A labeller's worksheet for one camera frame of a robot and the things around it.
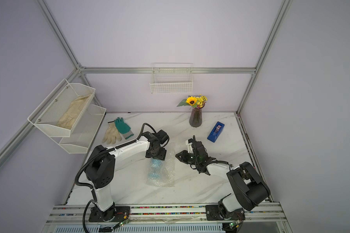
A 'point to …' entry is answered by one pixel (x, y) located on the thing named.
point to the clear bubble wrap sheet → (161, 173)
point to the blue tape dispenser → (216, 132)
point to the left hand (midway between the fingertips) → (157, 158)
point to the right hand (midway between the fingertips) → (177, 157)
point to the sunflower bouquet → (196, 102)
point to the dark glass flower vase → (195, 119)
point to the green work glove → (123, 128)
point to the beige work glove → (112, 134)
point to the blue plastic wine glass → (155, 173)
